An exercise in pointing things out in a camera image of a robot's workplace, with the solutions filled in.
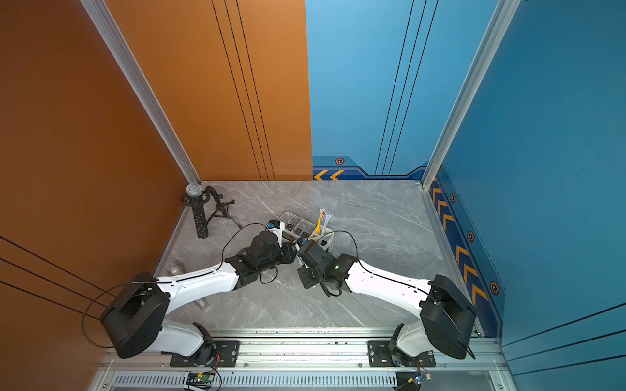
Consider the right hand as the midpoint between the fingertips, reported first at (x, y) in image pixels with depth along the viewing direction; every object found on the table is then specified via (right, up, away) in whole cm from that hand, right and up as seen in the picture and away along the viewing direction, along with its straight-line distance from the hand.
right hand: (304, 272), depth 81 cm
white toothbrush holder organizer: (-4, +13, +14) cm, 19 cm away
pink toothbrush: (+7, +19, +4) cm, 21 cm away
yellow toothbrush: (+5, +16, +8) cm, 19 cm away
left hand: (-2, +9, +5) cm, 10 cm away
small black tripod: (-36, +20, +20) cm, 46 cm away
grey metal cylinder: (-48, -1, +8) cm, 48 cm away
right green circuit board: (+34, -28, -12) cm, 45 cm away
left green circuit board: (-31, -30, -9) cm, 44 cm away
